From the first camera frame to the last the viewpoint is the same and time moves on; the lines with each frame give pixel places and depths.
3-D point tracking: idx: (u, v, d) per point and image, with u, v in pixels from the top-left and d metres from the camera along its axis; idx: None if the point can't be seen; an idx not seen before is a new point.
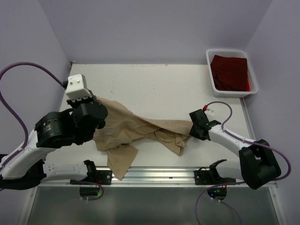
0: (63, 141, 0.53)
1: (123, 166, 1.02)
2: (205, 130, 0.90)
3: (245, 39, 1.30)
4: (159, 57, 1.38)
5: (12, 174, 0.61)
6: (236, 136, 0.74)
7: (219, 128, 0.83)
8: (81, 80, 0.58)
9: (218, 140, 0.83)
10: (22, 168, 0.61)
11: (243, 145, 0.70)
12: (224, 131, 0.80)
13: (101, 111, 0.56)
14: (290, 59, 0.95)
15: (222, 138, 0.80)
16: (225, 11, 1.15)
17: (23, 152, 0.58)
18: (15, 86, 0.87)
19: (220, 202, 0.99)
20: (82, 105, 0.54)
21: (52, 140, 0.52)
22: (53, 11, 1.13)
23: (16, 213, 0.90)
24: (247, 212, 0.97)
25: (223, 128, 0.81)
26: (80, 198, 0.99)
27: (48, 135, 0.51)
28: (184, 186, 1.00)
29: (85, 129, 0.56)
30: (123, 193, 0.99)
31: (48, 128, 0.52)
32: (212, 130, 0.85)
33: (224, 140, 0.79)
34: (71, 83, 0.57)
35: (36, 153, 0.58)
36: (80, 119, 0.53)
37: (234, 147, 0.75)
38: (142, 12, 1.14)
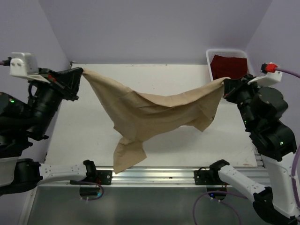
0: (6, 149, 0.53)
1: (127, 161, 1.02)
2: (271, 146, 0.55)
3: (245, 39, 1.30)
4: (159, 57, 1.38)
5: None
6: (297, 198, 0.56)
7: (289, 162, 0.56)
8: (23, 63, 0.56)
9: (271, 164, 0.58)
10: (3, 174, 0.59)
11: (295, 213, 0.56)
12: (291, 177, 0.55)
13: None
14: (290, 59, 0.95)
15: (281, 183, 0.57)
16: (225, 11, 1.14)
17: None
18: (15, 86, 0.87)
19: (220, 202, 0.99)
20: None
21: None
22: (53, 11, 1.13)
23: (16, 213, 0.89)
24: (247, 212, 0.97)
25: (294, 175, 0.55)
26: (80, 198, 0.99)
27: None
28: (184, 186, 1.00)
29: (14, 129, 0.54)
30: (123, 193, 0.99)
31: None
32: (279, 162, 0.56)
33: (278, 183, 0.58)
34: (13, 65, 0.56)
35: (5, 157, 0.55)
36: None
37: (281, 201, 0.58)
38: (142, 12, 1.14)
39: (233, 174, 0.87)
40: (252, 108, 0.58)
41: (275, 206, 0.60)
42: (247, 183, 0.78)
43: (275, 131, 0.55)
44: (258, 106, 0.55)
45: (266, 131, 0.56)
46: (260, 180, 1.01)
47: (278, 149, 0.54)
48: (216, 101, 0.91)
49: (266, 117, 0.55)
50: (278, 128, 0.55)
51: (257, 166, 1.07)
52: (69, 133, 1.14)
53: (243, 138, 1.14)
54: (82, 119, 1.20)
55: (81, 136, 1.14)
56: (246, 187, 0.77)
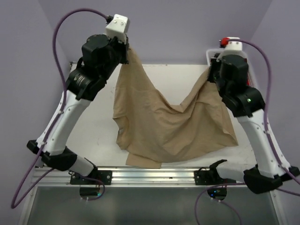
0: (92, 87, 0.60)
1: (138, 162, 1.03)
2: (243, 104, 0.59)
3: (245, 39, 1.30)
4: (159, 57, 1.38)
5: (56, 148, 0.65)
6: (275, 154, 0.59)
7: (260, 119, 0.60)
8: (124, 23, 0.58)
9: (245, 125, 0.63)
10: (65, 133, 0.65)
11: (278, 170, 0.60)
12: (266, 134, 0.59)
13: (93, 44, 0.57)
14: (289, 60, 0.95)
15: (258, 142, 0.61)
16: (226, 11, 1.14)
17: (64, 113, 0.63)
18: (15, 86, 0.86)
19: (220, 202, 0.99)
20: (84, 47, 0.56)
21: (89, 89, 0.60)
22: (53, 11, 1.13)
23: (16, 213, 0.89)
24: (247, 213, 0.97)
25: (267, 130, 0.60)
26: (80, 198, 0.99)
27: (83, 85, 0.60)
28: (184, 186, 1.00)
29: (93, 64, 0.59)
30: (123, 192, 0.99)
31: (80, 80, 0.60)
32: (250, 119, 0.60)
33: (257, 142, 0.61)
34: (115, 21, 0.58)
35: (78, 110, 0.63)
36: (89, 57, 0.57)
37: (263, 162, 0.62)
38: (142, 12, 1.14)
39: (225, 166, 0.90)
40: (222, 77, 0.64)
41: (260, 169, 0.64)
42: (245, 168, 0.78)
43: (244, 91, 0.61)
44: (225, 70, 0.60)
45: (236, 94, 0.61)
46: None
47: (247, 107, 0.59)
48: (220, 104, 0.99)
49: (232, 79, 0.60)
50: (248, 91, 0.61)
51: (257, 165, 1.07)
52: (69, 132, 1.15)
53: (243, 138, 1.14)
54: (82, 119, 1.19)
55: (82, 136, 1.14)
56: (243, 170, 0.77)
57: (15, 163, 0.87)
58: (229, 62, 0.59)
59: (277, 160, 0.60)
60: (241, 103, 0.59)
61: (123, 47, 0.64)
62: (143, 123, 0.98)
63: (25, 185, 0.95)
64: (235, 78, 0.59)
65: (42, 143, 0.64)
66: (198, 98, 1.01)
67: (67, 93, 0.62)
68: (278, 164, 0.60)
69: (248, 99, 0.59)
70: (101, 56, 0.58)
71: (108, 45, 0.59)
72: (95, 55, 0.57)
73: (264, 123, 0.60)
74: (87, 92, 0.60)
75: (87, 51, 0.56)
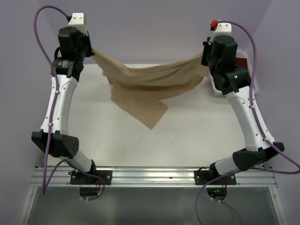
0: (76, 66, 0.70)
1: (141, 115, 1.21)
2: (229, 79, 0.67)
3: (245, 39, 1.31)
4: (159, 58, 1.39)
5: (63, 127, 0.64)
6: (259, 127, 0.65)
7: (246, 95, 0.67)
8: (82, 17, 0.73)
9: (233, 103, 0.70)
10: (65, 112, 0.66)
11: (262, 143, 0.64)
12: (251, 108, 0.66)
13: (66, 32, 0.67)
14: (288, 60, 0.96)
15: (243, 116, 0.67)
16: (225, 11, 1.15)
17: (61, 93, 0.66)
18: (15, 86, 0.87)
19: (220, 202, 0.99)
20: (60, 34, 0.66)
21: (75, 68, 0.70)
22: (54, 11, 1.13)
23: (17, 213, 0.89)
24: (248, 213, 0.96)
25: (252, 105, 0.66)
26: (80, 198, 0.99)
27: (70, 65, 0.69)
28: (184, 186, 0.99)
29: (71, 49, 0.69)
30: (123, 192, 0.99)
31: (65, 63, 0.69)
32: (236, 94, 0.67)
33: (242, 116, 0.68)
34: (74, 18, 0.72)
35: (71, 87, 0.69)
36: (66, 44, 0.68)
37: (248, 136, 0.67)
38: (143, 12, 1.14)
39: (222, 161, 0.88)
40: (213, 56, 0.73)
41: (246, 145, 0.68)
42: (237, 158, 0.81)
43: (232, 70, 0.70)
44: (217, 48, 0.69)
45: (224, 72, 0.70)
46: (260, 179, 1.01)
47: (234, 82, 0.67)
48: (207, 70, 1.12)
49: (221, 58, 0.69)
50: (236, 70, 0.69)
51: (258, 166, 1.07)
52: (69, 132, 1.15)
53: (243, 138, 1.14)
54: (83, 118, 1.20)
55: (82, 135, 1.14)
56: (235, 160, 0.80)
57: (16, 162, 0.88)
58: (221, 41, 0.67)
59: (261, 133, 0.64)
60: (227, 79, 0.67)
61: (86, 39, 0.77)
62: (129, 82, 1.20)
63: (25, 184, 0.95)
64: (224, 56, 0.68)
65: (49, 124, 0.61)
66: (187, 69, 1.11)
67: (56, 77, 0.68)
68: (262, 138, 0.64)
69: (235, 75, 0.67)
70: (75, 41, 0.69)
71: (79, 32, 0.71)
72: (71, 40, 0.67)
73: (250, 100, 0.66)
74: (74, 71, 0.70)
75: (63, 38, 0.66)
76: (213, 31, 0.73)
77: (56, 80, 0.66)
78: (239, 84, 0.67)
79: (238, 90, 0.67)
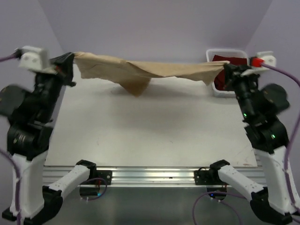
0: (39, 140, 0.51)
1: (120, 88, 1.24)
2: (267, 138, 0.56)
3: (244, 39, 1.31)
4: (159, 58, 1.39)
5: (32, 208, 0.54)
6: (291, 192, 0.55)
7: (281, 157, 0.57)
8: (39, 56, 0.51)
9: (262, 156, 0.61)
10: (32, 190, 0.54)
11: (290, 208, 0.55)
12: (285, 174, 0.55)
13: (11, 104, 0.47)
14: (288, 60, 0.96)
15: (273, 177, 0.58)
16: (225, 11, 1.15)
17: (23, 179, 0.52)
18: None
19: (220, 202, 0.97)
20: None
21: (38, 142, 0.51)
22: (53, 11, 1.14)
23: None
24: (247, 213, 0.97)
25: (287, 169, 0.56)
26: (80, 198, 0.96)
27: (27, 142, 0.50)
28: (184, 186, 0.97)
29: (28, 119, 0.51)
30: (121, 192, 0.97)
31: (21, 138, 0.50)
32: (271, 155, 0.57)
33: (271, 174, 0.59)
34: (26, 57, 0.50)
35: (36, 165, 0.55)
36: (20, 118, 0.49)
37: (275, 198, 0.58)
38: (142, 12, 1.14)
39: (227, 174, 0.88)
40: (253, 101, 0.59)
41: (270, 203, 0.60)
42: (246, 183, 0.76)
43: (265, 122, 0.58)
44: (262, 101, 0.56)
45: (260, 127, 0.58)
46: None
47: (270, 143, 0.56)
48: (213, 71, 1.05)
49: (265, 114, 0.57)
50: (273, 124, 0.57)
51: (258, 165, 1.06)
52: (69, 132, 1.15)
53: (242, 138, 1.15)
54: (82, 119, 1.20)
55: (82, 136, 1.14)
56: (243, 186, 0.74)
57: None
58: (271, 100, 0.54)
59: (290, 198, 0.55)
60: (261, 136, 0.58)
61: (65, 65, 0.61)
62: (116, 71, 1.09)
63: None
64: (269, 114, 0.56)
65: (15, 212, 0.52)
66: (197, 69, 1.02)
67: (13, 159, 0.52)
68: (291, 203, 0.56)
69: (272, 133, 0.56)
70: (30, 110, 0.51)
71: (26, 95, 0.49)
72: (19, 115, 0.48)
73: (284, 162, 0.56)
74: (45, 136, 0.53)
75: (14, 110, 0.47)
76: (254, 67, 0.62)
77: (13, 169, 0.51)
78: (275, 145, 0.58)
79: (273, 152, 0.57)
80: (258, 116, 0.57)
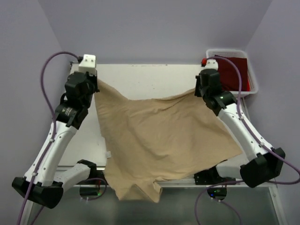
0: (78, 116, 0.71)
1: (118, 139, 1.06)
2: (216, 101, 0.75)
3: (245, 39, 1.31)
4: (159, 57, 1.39)
5: (48, 175, 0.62)
6: (253, 135, 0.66)
7: (234, 109, 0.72)
8: (93, 59, 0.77)
9: (224, 120, 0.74)
10: (55, 162, 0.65)
11: (260, 149, 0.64)
12: (241, 120, 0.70)
13: (74, 81, 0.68)
14: (288, 60, 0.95)
15: (234, 126, 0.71)
16: (225, 11, 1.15)
17: (55, 142, 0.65)
18: (16, 86, 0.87)
19: (220, 202, 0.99)
20: (67, 85, 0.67)
21: (77, 118, 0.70)
22: (54, 11, 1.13)
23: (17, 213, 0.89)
24: (247, 213, 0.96)
25: (241, 116, 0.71)
26: (80, 198, 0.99)
27: (73, 114, 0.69)
28: (184, 186, 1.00)
29: (76, 97, 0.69)
30: None
31: (68, 112, 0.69)
32: (224, 110, 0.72)
33: (235, 130, 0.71)
34: (86, 60, 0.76)
35: (67, 137, 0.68)
36: (72, 92, 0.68)
37: (246, 146, 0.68)
38: (142, 12, 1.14)
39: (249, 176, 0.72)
40: (203, 85, 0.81)
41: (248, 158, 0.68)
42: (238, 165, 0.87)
43: (221, 96, 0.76)
44: (204, 78, 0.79)
45: (213, 96, 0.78)
46: None
47: (221, 101, 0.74)
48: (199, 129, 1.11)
49: (209, 85, 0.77)
50: (223, 93, 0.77)
51: None
52: None
53: None
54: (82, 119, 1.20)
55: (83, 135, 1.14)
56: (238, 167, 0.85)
57: (15, 163, 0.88)
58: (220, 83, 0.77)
59: (255, 140, 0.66)
60: (216, 102, 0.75)
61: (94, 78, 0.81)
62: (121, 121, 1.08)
63: None
64: (211, 84, 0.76)
65: (33, 173, 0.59)
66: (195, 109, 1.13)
67: (56, 123, 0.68)
68: (258, 144, 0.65)
69: (220, 95, 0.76)
70: (81, 90, 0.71)
71: (85, 78, 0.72)
72: (78, 88, 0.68)
73: (237, 112, 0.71)
74: (75, 120, 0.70)
75: (69, 87, 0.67)
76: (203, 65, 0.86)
77: (54, 128, 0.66)
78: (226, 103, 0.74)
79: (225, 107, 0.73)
80: (206, 90, 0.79)
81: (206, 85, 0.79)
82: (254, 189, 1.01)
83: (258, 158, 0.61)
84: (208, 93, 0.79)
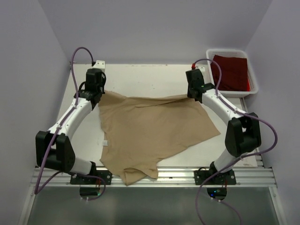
0: (95, 97, 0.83)
1: (116, 133, 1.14)
2: (199, 89, 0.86)
3: (244, 39, 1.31)
4: (159, 57, 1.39)
5: (69, 132, 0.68)
6: (228, 105, 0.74)
7: (213, 93, 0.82)
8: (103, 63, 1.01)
9: (207, 102, 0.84)
10: (74, 125, 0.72)
11: (235, 115, 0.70)
12: (218, 98, 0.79)
13: (95, 71, 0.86)
14: (289, 60, 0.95)
15: (213, 103, 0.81)
16: (225, 11, 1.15)
17: (77, 108, 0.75)
18: (16, 86, 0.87)
19: (220, 202, 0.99)
20: (89, 72, 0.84)
21: (93, 99, 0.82)
22: (54, 11, 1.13)
23: (17, 213, 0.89)
24: (247, 213, 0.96)
25: (218, 94, 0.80)
26: (80, 198, 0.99)
27: (92, 94, 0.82)
28: (183, 186, 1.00)
29: (94, 84, 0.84)
30: (123, 193, 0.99)
31: (86, 93, 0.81)
32: (205, 93, 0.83)
33: (215, 107, 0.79)
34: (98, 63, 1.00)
35: (86, 109, 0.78)
36: (92, 77, 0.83)
37: (225, 116, 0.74)
38: (142, 12, 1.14)
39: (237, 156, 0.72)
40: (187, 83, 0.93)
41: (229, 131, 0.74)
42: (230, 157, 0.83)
43: (202, 86, 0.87)
44: (187, 77, 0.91)
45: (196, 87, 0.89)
46: (259, 179, 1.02)
47: (201, 88, 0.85)
48: (193, 124, 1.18)
49: (191, 81, 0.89)
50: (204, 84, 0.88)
51: (257, 165, 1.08)
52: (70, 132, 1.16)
53: None
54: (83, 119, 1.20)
55: (84, 134, 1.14)
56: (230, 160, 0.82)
57: (15, 163, 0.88)
58: (199, 76, 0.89)
59: (230, 109, 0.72)
60: (199, 92, 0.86)
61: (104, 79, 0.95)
62: (120, 117, 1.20)
63: (25, 184, 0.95)
64: (192, 78, 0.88)
65: (58, 125, 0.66)
66: (187, 107, 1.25)
67: (78, 98, 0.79)
68: (233, 112, 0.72)
69: (201, 84, 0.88)
70: (99, 79, 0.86)
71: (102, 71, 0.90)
72: (96, 76, 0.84)
73: (215, 93, 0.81)
74: (92, 100, 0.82)
75: (91, 74, 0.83)
76: None
77: (76, 99, 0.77)
78: (206, 89, 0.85)
79: (206, 91, 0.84)
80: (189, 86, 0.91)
81: (189, 80, 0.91)
82: (254, 189, 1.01)
83: (233, 120, 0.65)
84: (191, 87, 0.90)
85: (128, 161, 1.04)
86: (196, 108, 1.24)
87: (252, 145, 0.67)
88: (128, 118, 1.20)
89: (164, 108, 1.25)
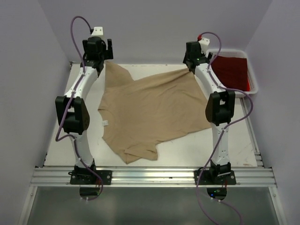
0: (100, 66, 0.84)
1: (121, 117, 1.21)
2: (194, 63, 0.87)
3: (244, 39, 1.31)
4: (159, 57, 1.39)
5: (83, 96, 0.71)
6: (214, 80, 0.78)
7: (205, 66, 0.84)
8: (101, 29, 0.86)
9: (197, 75, 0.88)
10: (85, 91, 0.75)
11: (216, 89, 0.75)
12: (208, 71, 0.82)
13: (95, 39, 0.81)
14: (289, 60, 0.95)
15: (202, 77, 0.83)
16: (225, 11, 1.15)
17: (86, 75, 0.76)
18: (16, 86, 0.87)
19: (220, 202, 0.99)
20: (89, 41, 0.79)
21: (98, 67, 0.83)
22: (54, 11, 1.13)
23: (17, 213, 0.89)
24: (247, 213, 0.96)
25: (209, 68, 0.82)
26: (80, 198, 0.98)
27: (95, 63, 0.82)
28: (183, 186, 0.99)
29: (96, 53, 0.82)
30: (123, 193, 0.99)
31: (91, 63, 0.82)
32: (198, 65, 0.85)
33: (204, 79, 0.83)
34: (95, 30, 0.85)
35: (93, 77, 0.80)
36: (94, 47, 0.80)
37: (209, 89, 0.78)
38: (142, 12, 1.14)
39: (219, 126, 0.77)
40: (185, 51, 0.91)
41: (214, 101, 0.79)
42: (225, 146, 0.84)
43: (198, 58, 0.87)
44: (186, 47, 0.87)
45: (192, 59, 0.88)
46: (259, 179, 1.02)
47: (196, 62, 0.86)
48: (194, 111, 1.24)
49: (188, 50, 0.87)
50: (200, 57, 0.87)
51: (257, 165, 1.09)
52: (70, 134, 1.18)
53: (243, 138, 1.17)
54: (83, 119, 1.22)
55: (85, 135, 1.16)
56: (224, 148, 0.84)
57: (15, 162, 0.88)
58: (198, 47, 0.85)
59: (215, 84, 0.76)
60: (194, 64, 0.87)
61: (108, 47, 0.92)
62: (125, 100, 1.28)
63: (25, 184, 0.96)
64: (191, 50, 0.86)
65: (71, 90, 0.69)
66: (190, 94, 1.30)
67: (84, 67, 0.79)
68: (216, 86, 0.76)
69: (197, 57, 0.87)
70: (100, 47, 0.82)
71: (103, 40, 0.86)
72: (98, 46, 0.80)
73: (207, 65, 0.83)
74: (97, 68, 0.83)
75: (91, 44, 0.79)
76: None
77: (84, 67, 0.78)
78: (201, 62, 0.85)
79: (199, 64, 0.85)
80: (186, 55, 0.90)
81: (186, 50, 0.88)
82: (254, 189, 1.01)
83: (213, 93, 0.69)
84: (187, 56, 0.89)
85: (130, 142, 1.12)
86: (199, 96, 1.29)
87: (227, 116, 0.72)
88: (132, 100, 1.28)
89: (167, 95, 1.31)
